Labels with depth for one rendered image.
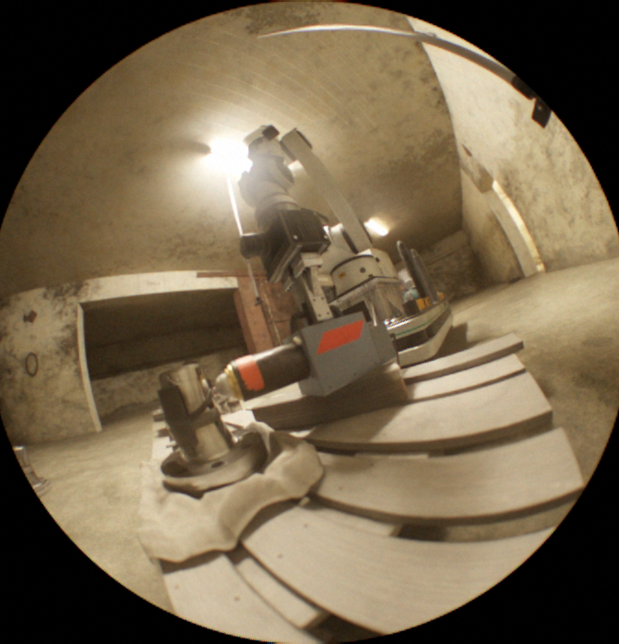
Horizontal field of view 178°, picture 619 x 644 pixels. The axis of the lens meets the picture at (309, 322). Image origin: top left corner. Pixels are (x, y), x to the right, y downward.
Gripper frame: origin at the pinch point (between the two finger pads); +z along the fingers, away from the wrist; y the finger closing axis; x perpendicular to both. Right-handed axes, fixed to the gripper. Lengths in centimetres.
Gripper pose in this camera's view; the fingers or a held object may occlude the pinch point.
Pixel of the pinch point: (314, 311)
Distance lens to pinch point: 56.9
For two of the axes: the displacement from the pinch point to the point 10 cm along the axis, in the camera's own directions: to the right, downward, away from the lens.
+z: 3.3, 9.3, -1.3
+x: -8.4, 2.3, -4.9
